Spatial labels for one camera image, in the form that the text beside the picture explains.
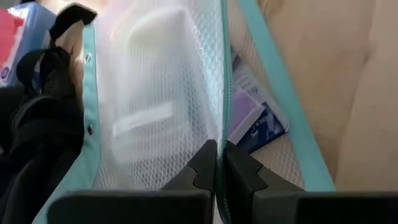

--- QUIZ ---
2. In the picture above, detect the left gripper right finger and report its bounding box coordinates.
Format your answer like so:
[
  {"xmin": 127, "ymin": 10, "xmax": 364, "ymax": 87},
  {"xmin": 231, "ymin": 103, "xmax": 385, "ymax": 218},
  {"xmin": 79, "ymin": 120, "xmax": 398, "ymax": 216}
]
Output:
[{"xmin": 223, "ymin": 140, "xmax": 398, "ymax": 224}]

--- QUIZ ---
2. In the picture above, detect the white mesh pouch teal trim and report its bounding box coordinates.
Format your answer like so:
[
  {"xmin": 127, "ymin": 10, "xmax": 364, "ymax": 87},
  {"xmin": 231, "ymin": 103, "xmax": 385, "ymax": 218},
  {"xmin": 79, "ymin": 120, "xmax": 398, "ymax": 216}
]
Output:
[{"xmin": 30, "ymin": 0, "xmax": 337, "ymax": 224}]

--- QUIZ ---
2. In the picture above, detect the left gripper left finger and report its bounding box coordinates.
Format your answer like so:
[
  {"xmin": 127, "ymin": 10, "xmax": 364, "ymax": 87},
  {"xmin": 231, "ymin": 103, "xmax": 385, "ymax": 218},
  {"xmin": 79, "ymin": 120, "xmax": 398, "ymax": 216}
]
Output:
[{"xmin": 46, "ymin": 139, "xmax": 218, "ymax": 224}]

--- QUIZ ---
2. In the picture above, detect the blue white printed packet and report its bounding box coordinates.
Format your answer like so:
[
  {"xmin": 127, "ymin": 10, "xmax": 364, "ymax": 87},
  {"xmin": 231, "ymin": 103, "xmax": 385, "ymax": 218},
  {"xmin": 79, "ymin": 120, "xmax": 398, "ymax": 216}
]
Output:
[{"xmin": 231, "ymin": 54, "xmax": 290, "ymax": 154}]

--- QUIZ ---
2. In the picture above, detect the blue box with red top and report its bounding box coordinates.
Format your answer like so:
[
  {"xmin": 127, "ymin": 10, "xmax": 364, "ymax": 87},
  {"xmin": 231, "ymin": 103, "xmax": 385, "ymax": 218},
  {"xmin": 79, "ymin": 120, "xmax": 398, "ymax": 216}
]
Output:
[{"xmin": 0, "ymin": 2, "xmax": 57, "ymax": 88}]

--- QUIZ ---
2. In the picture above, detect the black fabric backpack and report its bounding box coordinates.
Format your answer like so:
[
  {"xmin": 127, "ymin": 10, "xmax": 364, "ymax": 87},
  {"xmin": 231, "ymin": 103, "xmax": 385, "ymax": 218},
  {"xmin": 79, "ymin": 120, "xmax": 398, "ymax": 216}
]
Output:
[{"xmin": 0, "ymin": 2, "xmax": 98, "ymax": 224}]

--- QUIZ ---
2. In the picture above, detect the white rectangular box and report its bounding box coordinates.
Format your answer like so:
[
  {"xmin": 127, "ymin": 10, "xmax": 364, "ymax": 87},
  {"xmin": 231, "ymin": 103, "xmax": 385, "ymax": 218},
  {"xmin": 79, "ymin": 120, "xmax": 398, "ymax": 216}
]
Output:
[{"xmin": 108, "ymin": 7, "xmax": 203, "ymax": 166}]

